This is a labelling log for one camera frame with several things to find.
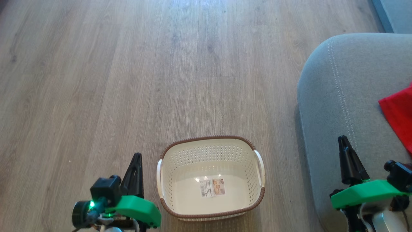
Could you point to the red shorts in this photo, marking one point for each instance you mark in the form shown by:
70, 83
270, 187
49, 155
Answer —
400, 116

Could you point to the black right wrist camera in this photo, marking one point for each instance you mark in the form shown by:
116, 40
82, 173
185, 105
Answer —
400, 175

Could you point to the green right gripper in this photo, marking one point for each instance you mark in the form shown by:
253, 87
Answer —
363, 193

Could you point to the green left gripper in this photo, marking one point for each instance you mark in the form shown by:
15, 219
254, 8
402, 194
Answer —
138, 207

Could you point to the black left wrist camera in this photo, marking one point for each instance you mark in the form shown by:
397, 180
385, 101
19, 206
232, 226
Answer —
104, 190

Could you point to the paper label sticker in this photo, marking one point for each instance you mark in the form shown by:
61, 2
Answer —
212, 187

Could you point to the grey fabric sofa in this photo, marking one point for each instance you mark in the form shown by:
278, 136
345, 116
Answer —
347, 96

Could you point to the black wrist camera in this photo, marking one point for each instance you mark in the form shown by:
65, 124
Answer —
104, 190
400, 175

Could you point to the cream laundry basket brown rim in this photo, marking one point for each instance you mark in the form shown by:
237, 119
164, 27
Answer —
209, 151

